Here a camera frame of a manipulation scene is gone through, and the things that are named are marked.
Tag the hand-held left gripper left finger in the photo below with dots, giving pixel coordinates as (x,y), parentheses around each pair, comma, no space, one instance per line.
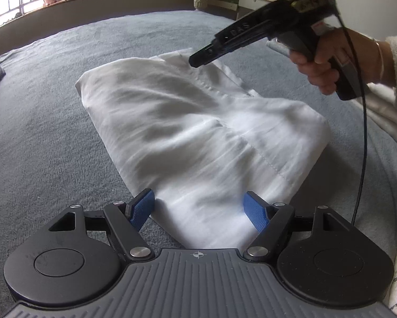
(143,208)

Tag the pale grey cloth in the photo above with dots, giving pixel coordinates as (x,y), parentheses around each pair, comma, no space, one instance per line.
(390,116)

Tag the person's right hand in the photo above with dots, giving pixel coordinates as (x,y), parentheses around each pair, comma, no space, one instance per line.
(357,46)

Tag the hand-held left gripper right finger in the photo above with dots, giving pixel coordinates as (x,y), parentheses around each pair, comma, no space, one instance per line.
(256,212)

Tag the white button shirt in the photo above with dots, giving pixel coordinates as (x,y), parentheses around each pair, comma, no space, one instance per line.
(185,132)

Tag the cream wooden desk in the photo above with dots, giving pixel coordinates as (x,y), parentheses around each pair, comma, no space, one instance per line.
(248,1)

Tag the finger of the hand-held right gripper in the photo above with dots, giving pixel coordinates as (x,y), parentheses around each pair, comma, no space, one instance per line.
(205,54)

